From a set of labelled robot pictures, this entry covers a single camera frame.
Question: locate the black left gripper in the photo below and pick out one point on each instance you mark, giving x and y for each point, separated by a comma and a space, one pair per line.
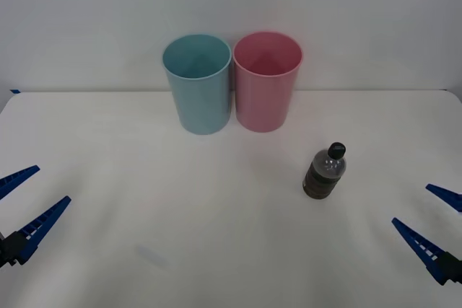
4, 252

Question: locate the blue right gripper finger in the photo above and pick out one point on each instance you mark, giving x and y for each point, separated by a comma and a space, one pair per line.
422, 246
449, 197

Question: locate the small dark plastic bottle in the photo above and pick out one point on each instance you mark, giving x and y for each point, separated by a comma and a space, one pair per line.
323, 178

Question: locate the pale blue plastic bin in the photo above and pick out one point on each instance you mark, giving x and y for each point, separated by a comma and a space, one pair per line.
202, 106

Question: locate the pink plastic bin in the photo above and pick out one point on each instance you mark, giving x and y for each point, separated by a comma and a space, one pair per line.
263, 106

